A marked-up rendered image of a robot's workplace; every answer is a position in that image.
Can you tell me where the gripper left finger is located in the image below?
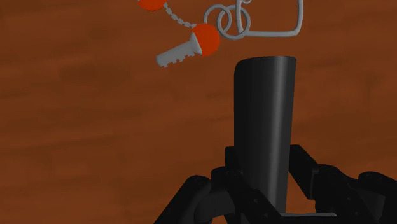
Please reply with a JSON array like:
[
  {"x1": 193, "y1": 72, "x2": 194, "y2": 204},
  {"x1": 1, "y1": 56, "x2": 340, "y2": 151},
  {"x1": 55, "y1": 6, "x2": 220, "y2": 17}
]
[{"x1": 153, "y1": 145, "x2": 287, "y2": 224}]

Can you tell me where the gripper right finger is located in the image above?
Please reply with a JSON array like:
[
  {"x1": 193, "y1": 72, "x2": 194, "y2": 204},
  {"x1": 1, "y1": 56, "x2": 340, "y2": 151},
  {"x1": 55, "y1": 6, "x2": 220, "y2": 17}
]
[{"x1": 288, "y1": 143, "x2": 397, "y2": 224}]

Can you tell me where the dark grey rounded bar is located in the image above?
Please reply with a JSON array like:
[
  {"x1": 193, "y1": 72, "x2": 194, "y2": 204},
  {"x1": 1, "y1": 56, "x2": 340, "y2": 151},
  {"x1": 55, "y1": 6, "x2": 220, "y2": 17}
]
[{"x1": 233, "y1": 55, "x2": 297, "y2": 215}]

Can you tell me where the grey keyring with orange keys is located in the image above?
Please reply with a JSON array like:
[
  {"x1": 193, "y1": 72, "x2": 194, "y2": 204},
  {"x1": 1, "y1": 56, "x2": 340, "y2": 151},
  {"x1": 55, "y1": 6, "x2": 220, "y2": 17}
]
[{"x1": 136, "y1": 0, "x2": 305, "y2": 69}]

